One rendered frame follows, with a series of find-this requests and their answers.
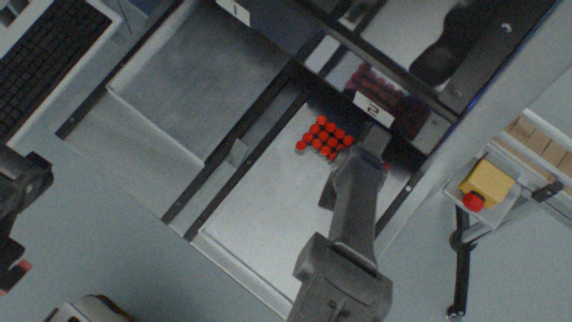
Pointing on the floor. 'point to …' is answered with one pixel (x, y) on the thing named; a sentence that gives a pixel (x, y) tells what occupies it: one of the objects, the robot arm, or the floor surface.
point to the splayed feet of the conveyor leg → (457, 311)
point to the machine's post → (505, 95)
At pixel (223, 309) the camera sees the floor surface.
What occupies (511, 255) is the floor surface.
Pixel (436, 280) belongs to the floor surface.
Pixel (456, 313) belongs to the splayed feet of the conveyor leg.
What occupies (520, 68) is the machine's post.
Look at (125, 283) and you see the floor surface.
